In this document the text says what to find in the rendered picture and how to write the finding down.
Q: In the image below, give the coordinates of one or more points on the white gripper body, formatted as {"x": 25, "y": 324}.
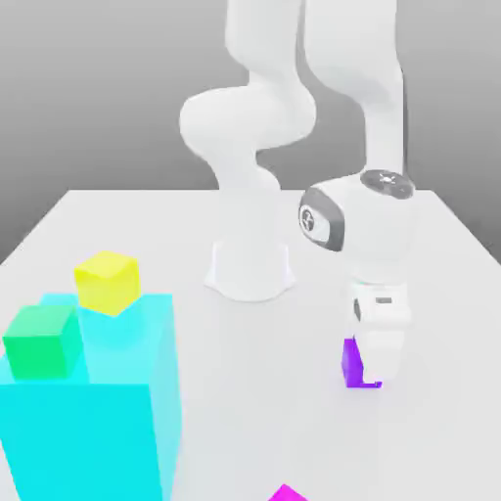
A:
{"x": 381, "y": 352}

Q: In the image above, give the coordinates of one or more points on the small purple cube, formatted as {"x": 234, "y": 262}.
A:
{"x": 350, "y": 364}

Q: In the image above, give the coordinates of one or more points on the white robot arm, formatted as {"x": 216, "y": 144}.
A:
{"x": 250, "y": 117}

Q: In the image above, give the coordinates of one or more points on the small magenta cube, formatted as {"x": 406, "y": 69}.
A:
{"x": 286, "y": 494}

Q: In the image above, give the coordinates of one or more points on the small yellow cube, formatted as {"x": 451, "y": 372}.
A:
{"x": 107, "y": 283}

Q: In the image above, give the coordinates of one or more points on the small green cube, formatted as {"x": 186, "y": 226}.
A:
{"x": 39, "y": 348}

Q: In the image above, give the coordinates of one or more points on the large cyan box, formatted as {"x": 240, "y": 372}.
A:
{"x": 78, "y": 430}

